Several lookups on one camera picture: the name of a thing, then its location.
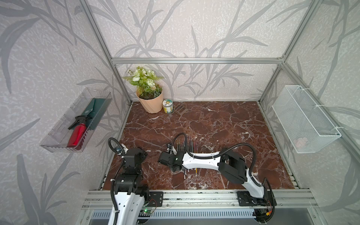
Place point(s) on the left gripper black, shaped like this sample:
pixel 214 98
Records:
pixel 142 154

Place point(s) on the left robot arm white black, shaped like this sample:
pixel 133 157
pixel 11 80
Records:
pixel 128 195

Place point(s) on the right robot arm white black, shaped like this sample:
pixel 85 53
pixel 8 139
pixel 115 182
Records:
pixel 231 165

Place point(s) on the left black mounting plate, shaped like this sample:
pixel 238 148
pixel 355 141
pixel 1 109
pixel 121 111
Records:
pixel 156 199

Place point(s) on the black mounting plate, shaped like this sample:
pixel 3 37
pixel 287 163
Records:
pixel 245 199
pixel 156 199

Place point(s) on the brown drain grate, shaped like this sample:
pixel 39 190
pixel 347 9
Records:
pixel 180 109

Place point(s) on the terracotta flower pot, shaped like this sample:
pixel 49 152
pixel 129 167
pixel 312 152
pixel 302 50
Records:
pixel 152 106

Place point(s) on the green circuit board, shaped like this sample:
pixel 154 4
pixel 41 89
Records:
pixel 147 212

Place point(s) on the small tin can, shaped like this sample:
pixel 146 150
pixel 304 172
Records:
pixel 168 106

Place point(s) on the red spray bottle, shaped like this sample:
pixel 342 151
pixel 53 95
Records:
pixel 79 129

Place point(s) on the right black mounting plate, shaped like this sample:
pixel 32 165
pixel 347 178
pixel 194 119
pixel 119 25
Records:
pixel 245 199

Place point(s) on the green plant white flowers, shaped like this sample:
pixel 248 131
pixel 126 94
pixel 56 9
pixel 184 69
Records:
pixel 145 81

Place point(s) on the pink object in basket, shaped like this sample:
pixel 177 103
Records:
pixel 300 143

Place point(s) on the clear plastic wall tray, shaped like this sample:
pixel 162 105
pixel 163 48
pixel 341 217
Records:
pixel 57 139

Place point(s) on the white wire mesh basket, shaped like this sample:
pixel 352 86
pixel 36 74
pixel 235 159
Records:
pixel 301 116

